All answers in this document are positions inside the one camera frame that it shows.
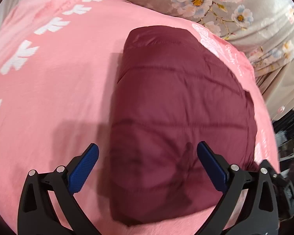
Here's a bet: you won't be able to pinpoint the maroon quilted down jacket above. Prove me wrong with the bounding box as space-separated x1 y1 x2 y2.
109 26 257 226

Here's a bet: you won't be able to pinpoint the cluttered shelf items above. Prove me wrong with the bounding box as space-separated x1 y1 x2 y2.
273 109 294 186

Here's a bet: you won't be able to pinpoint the beige curtain right side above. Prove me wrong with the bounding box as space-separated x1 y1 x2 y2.
256 60 294 121

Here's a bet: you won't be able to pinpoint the pink blanket with white bows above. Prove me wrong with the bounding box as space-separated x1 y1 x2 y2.
0 0 279 234

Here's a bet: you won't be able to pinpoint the grey floral quilt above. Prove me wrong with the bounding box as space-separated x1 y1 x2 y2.
126 0 294 76

